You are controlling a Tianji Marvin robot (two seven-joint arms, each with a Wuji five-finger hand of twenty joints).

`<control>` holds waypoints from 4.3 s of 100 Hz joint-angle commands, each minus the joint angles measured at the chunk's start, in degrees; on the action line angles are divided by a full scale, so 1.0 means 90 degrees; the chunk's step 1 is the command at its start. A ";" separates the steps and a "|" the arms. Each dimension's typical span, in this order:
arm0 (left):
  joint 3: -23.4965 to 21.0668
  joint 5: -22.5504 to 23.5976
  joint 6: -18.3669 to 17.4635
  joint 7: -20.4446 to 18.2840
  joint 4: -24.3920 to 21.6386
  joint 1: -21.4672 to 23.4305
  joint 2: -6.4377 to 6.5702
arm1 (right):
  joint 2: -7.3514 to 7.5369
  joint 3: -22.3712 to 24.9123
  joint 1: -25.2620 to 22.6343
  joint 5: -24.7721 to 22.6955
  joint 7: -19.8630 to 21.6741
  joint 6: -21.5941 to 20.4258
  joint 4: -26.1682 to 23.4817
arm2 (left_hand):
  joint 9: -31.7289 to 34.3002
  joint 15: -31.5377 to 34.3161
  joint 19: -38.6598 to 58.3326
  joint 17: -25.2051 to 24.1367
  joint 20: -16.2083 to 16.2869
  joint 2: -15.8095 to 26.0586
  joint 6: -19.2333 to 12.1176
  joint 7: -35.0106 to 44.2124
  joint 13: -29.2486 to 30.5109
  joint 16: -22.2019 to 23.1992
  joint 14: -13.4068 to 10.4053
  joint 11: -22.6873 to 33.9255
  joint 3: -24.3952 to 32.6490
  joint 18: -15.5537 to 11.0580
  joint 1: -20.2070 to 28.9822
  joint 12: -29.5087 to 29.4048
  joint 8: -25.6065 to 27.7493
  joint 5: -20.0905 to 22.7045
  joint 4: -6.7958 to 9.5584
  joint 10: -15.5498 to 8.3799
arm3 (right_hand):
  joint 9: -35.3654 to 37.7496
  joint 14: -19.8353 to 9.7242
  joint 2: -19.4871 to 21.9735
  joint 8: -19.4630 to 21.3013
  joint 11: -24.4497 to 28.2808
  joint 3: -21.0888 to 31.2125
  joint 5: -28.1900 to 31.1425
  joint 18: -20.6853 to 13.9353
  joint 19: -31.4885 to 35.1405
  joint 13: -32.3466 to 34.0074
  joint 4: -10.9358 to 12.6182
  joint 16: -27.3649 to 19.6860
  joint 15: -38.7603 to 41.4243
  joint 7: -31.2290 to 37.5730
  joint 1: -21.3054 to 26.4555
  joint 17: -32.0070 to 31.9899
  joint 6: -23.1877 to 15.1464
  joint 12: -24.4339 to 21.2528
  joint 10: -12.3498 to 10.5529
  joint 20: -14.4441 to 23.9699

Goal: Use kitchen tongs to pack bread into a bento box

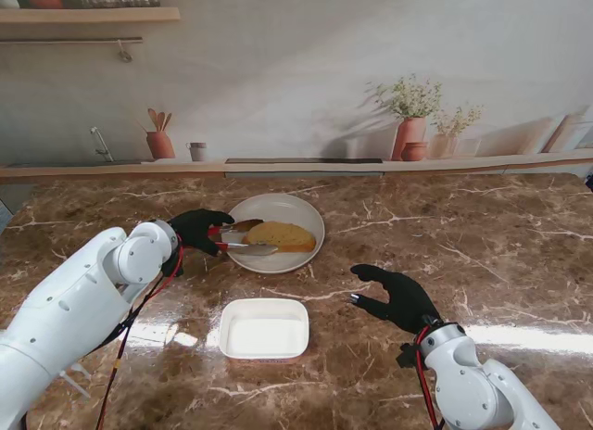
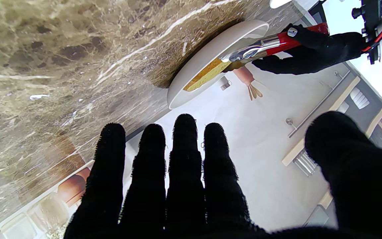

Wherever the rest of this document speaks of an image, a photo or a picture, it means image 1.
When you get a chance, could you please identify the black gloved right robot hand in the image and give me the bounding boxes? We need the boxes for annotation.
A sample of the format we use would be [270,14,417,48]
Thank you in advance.
[349,263,444,335]

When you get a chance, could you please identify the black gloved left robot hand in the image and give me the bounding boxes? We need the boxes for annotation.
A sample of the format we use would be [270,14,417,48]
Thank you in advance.
[167,209,236,258]

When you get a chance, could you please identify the red handled metal kitchen tongs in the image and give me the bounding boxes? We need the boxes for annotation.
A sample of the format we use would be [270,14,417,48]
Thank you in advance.
[207,219,280,258]

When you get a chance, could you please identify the brown bread slice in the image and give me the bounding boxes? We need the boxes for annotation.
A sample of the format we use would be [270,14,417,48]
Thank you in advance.
[241,220,318,254]

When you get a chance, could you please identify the white bento box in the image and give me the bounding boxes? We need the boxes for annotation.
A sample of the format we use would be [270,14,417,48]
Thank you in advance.
[219,297,310,362]

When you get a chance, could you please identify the printed kitchen backdrop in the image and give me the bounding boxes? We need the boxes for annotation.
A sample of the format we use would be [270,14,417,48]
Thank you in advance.
[0,0,593,185]

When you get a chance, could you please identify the round white plate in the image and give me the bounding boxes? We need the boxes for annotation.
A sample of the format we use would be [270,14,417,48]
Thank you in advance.
[225,193,326,275]

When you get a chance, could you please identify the red black left arm cable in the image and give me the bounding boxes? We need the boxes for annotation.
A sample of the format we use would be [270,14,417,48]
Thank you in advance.
[95,237,185,430]

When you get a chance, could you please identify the red black arm cable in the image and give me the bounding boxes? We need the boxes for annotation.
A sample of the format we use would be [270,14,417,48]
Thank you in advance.
[95,237,185,430]
[414,327,441,430]

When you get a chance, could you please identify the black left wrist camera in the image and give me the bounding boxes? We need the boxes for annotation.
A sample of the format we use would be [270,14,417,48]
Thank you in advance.
[161,251,185,279]

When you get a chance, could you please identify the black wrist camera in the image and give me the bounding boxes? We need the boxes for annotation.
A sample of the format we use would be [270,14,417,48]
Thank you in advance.
[161,251,185,279]
[397,341,421,370]

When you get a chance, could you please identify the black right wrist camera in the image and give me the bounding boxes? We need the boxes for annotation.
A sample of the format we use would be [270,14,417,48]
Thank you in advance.
[397,341,421,370]

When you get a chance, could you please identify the red black right arm cable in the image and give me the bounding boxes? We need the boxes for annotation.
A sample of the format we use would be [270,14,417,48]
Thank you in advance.
[414,327,441,430]

